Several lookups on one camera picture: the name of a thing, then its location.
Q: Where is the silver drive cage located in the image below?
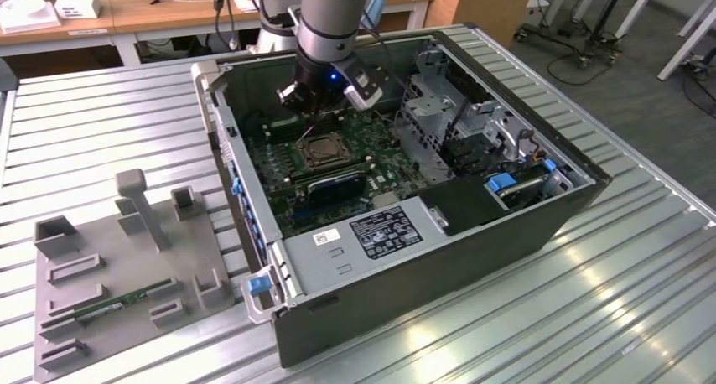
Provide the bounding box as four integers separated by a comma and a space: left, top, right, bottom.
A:
400, 48, 469, 184

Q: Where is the hard disk in blue carrier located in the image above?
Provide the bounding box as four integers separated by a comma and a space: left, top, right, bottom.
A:
483, 172, 547, 211

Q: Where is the silver CPU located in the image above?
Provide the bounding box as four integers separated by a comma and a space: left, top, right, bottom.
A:
309, 138, 344, 162

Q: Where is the black hanging cable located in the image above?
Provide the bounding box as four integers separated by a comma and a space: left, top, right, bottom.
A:
212, 0, 240, 52

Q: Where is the blue handle latch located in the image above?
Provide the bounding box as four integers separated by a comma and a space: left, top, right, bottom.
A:
244, 276, 271, 297

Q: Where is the silver power supply unit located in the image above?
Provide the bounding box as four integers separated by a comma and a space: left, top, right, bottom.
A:
281, 197, 452, 297

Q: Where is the white plastic device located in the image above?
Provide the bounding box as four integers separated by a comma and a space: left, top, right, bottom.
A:
0, 0, 61, 35

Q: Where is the green RAM stick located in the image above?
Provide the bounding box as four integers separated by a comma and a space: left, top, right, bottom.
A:
289, 163, 369, 184
72, 289, 156, 322

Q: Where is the black graphics card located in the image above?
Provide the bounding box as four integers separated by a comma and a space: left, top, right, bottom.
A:
304, 168, 371, 211

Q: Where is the black rolling stand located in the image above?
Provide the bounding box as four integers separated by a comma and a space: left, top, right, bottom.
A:
512, 0, 627, 70

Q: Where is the black inner cover panel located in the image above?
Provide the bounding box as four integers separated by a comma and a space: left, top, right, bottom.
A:
417, 176, 511, 237

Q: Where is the wooden desk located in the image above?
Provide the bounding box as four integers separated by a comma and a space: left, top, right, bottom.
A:
0, 0, 437, 69

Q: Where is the white box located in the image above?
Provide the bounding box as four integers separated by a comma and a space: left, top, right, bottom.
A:
53, 0, 103, 20

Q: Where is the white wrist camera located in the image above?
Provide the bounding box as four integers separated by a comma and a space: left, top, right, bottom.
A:
331, 54, 385, 111

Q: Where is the metal socket cover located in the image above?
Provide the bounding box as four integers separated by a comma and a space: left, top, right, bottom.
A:
295, 131, 359, 171

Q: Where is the black open PC case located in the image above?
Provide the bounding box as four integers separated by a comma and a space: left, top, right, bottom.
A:
189, 22, 612, 369

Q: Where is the small silver wrist camera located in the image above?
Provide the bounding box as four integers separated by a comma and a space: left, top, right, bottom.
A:
275, 83, 304, 106

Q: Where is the white table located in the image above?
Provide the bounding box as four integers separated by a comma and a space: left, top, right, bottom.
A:
536, 0, 660, 39
657, 0, 716, 82

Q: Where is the wooden cabinet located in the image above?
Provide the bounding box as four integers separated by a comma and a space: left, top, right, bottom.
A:
452, 0, 539, 48

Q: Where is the gray parts rack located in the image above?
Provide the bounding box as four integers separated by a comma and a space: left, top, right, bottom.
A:
31, 169, 236, 381

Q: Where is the green motherboard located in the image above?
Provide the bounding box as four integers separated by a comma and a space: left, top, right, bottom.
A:
245, 106, 432, 239

